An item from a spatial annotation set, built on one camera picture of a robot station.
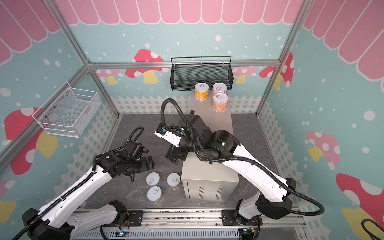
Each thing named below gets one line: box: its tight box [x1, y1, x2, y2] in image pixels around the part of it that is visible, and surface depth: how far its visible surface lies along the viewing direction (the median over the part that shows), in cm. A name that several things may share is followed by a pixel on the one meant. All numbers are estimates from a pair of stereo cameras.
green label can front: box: [146, 185, 164, 204], surface depth 79 cm
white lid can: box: [145, 172, 161, 187], surface depth 83 cm
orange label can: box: [212, 92, 229, 113], surface depth 73 cm
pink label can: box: [212, 82, 228, 98], surface depth 78 cm
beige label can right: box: [166, 172, 181, 190], surface depth 83 cm
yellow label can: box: [194, 82, 210, 101], surface depth 79 cm
